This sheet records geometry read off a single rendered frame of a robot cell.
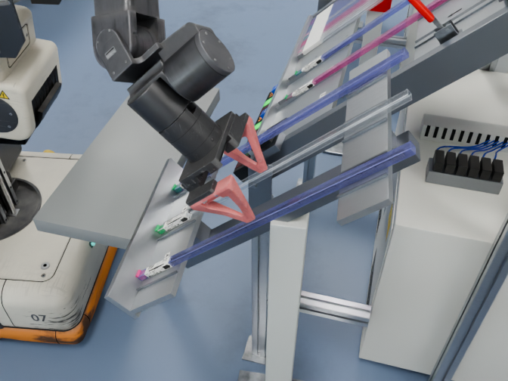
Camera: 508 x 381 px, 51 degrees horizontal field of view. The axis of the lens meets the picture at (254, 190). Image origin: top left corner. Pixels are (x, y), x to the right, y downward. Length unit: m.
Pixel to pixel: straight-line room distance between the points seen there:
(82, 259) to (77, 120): 1.10
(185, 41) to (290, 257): 0.45
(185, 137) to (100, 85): 2.18
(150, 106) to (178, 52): 0.07
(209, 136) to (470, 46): 0.46
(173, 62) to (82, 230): 0.66
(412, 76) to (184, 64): 0.46
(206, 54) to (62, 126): 2.01
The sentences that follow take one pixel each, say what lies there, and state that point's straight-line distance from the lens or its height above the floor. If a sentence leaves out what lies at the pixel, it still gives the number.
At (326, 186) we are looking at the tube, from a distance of 0.67.
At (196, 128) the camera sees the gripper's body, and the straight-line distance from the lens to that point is 0.63.
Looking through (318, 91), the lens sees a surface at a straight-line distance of 1.16.
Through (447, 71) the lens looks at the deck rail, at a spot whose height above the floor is 0.99.
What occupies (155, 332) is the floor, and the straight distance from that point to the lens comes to 1.71.
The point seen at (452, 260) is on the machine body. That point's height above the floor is 0.54.
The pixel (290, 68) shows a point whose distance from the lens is 1.40.
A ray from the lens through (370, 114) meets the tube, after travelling 0.73.
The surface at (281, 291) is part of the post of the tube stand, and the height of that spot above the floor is 0.64.
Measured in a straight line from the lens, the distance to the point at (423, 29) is 1.06.
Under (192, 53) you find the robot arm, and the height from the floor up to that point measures 1.16.
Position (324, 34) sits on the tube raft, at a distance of 1.43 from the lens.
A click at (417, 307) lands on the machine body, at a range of 1.37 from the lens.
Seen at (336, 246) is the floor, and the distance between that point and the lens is 1.91.
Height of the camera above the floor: 1.44
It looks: 44 degrees down
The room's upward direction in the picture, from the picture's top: straight up
